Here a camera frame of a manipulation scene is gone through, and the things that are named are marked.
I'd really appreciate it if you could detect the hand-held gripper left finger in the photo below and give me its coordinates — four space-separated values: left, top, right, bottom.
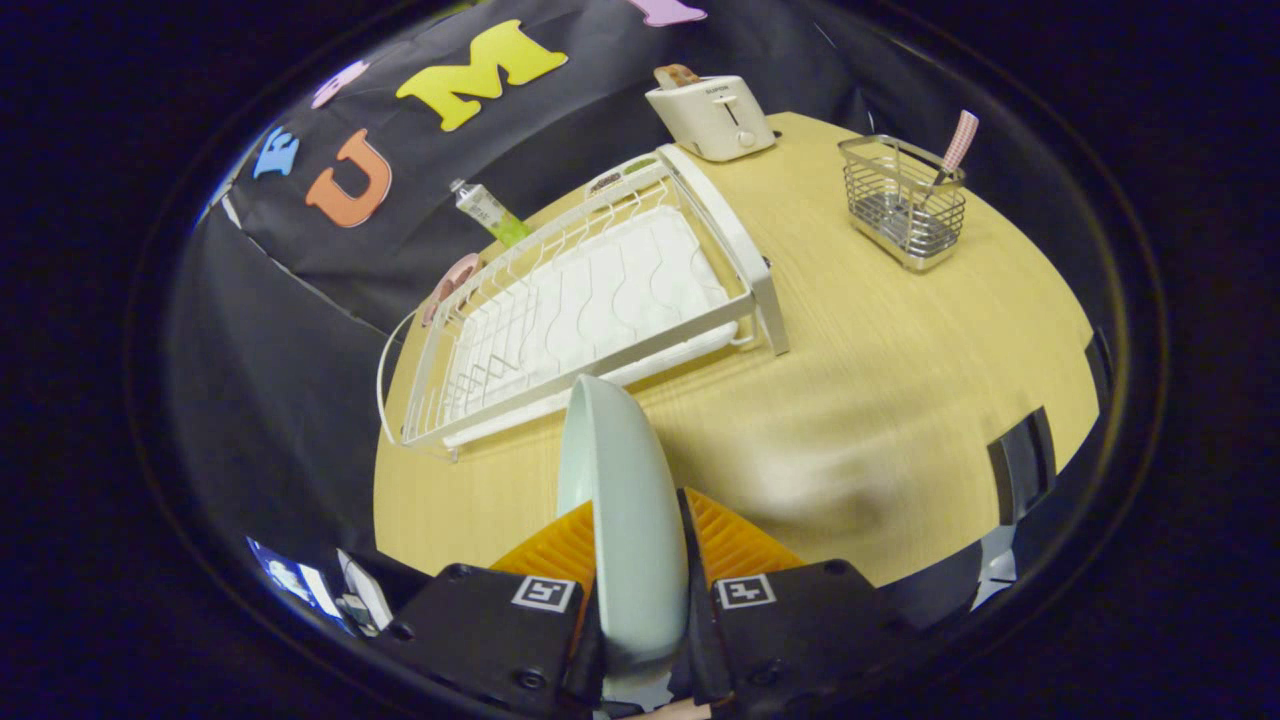
380 500 603 717

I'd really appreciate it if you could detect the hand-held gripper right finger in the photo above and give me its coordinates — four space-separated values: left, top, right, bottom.
678 487 911 715

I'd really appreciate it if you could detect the pale green plate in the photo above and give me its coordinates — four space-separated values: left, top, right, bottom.
556 375 693 703

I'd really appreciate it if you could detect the white wire dish rack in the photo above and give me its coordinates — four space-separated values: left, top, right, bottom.
376 143 791 463

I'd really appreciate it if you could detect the metal wire basket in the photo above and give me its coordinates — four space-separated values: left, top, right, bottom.
838 135 969 273

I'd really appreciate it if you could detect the spoon with red checked handle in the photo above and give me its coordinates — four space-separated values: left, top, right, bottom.
932 110 980 191

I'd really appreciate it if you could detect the pink dish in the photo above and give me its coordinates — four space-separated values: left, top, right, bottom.
420 253 482 327

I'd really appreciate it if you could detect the white divided sauce dish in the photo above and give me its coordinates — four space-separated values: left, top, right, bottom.
585 155 661 198

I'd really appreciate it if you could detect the computer monitor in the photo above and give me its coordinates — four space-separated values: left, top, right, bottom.
247 537 346 627

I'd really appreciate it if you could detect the black chair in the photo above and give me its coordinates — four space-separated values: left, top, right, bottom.
985 405 1057 527

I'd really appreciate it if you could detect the clear bottle with green label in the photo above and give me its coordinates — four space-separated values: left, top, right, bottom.
449 178 534 249

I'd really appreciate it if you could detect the cream toaster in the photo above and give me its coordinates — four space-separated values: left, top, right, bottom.
645 75 777 163

